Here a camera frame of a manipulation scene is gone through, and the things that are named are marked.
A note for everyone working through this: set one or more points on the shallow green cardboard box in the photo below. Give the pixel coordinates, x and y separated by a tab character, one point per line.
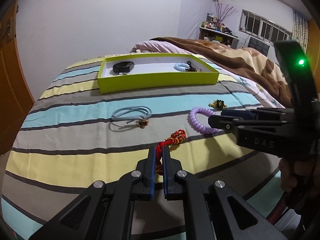
155	80

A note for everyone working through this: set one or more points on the person's right hand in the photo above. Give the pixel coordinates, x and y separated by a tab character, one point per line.
285	175

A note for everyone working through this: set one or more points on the dark beaded charm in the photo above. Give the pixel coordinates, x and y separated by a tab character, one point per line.
193	68

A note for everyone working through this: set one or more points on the striped bed sheet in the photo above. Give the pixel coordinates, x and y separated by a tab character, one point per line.
75	140

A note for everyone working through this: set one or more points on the wooden door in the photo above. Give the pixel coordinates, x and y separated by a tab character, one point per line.
12	92

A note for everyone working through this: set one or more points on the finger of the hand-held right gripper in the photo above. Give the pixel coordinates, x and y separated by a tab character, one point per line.
220	123
237	114

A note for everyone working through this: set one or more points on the patterned curtain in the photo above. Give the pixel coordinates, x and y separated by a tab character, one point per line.
300	30

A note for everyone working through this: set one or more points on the white shelf desk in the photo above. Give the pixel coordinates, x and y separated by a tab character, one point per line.
207	33

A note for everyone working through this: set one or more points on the small green box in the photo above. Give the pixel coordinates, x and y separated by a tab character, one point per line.
218	38

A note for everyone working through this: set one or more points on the barred window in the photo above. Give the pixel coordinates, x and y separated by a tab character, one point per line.
265	27

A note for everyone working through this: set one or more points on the brown patterned blanket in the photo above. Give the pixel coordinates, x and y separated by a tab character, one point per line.
237	60

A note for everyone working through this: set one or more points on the metal door lock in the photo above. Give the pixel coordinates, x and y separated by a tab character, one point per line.
6	28

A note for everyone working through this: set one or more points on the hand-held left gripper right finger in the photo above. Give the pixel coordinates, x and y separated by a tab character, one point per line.
165	177

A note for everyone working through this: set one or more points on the gold bell charm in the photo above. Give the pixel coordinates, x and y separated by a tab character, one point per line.
217	103

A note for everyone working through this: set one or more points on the purple flower branches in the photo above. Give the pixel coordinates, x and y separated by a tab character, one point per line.
225	11

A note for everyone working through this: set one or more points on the group of bottles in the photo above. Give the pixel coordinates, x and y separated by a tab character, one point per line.
216	25

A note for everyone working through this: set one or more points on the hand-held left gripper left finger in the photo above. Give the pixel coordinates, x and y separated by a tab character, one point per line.
151	172

